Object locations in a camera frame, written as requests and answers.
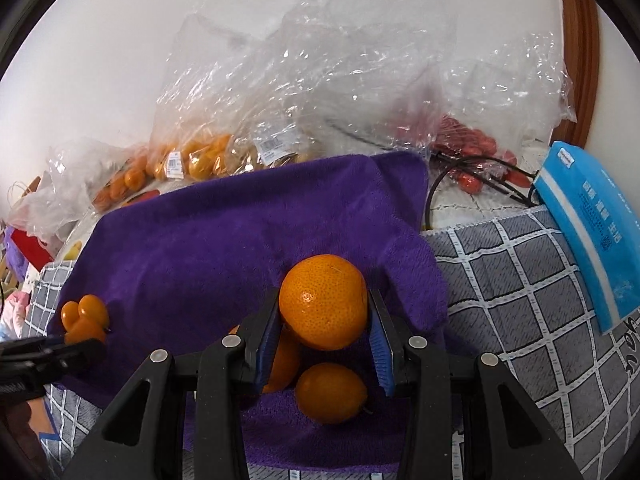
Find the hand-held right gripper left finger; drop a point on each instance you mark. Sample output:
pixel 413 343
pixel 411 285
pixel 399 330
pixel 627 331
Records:
pixel 267 347

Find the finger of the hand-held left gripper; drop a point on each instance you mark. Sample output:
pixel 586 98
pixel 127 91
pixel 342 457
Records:
pixel 70 357
pixel 30 346

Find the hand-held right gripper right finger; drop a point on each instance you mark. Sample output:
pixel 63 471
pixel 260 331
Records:
pixel 382 360

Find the round orange mandarin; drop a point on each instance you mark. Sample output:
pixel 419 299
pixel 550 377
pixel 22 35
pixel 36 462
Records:
pixel 330 392
pixel 286 360
pixel 322 300

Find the oval orange kumquat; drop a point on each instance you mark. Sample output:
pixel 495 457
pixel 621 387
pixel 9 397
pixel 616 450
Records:
pixel 97 310

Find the red paper bag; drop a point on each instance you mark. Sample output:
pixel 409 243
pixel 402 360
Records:
pixel 30 245

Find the purple towel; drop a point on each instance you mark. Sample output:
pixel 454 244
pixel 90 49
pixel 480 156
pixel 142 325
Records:
pixel 200 240

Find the white plastic bag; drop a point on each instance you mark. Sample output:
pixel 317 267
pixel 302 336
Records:
pixel 35 210

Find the grey plaid blanket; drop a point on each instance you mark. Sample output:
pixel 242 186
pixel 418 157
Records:
pixel 500 285

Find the clear bag of mandarins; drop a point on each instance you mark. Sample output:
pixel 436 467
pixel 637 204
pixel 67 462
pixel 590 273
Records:
pixel 125 180

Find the labelled bag of longans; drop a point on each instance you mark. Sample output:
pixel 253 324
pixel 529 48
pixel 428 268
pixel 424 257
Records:
pixel 280 152

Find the labelled bag of kumquats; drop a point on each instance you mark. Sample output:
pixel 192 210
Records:
pixel 205 155

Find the clear bag of cherry tomatoes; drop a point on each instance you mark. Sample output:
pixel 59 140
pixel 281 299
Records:
pixel 470 145

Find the blue tissue packet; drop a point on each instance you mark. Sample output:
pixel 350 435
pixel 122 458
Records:
pixel 590 230

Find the large clear plastic bag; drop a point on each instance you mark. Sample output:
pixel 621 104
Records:
pixel 325 60

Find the wooden door frame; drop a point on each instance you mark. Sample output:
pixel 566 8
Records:
pixel 580 60

